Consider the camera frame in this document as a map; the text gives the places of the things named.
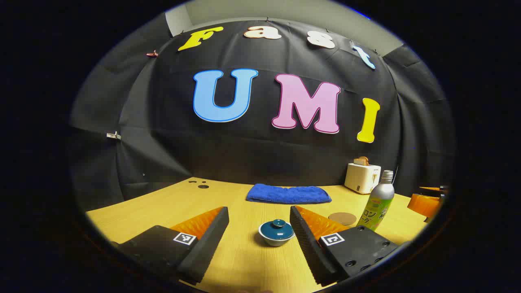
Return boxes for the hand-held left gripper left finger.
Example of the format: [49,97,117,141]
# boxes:
[112,206,230,285]

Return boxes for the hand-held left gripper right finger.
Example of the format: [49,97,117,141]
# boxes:
[290,206,399,287]

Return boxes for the teal teacup lid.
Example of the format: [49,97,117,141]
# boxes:
[261,219,294,240]

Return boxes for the silver water bottle green label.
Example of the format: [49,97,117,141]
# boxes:
[357,170,395,232]

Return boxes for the round brown coaster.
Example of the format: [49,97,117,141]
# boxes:
[328,212,357,226]

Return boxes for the blue towel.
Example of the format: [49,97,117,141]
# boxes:
[246,184,332,204]

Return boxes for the white toaster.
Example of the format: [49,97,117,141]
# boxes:
[344,163,381,195]

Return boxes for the black backdrop cloth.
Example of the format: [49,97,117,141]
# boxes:
[69,18,455,212]

